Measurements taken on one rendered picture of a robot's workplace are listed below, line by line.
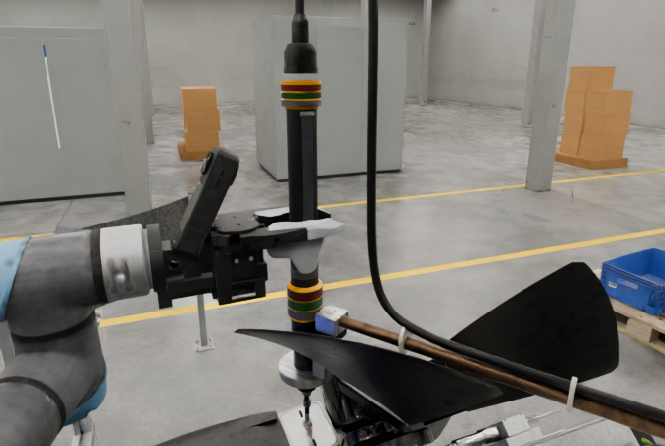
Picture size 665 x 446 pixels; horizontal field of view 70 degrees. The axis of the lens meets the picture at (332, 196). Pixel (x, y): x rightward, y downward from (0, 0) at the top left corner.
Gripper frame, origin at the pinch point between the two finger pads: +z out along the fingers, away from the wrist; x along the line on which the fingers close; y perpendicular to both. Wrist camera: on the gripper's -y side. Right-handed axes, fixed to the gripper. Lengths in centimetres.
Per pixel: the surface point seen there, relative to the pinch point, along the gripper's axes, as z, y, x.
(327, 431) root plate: -1.0, 29.5, 1.6
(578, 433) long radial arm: 35, 35, 10
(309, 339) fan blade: -8.2, 4.6, 17.0
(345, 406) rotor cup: 1.9, 26.7, 1.4
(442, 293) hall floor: 175, 149, -217
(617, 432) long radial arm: 42, 36, 12
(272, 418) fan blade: -7.1, 29.3, -3.2
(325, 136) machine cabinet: 222, 87, -585
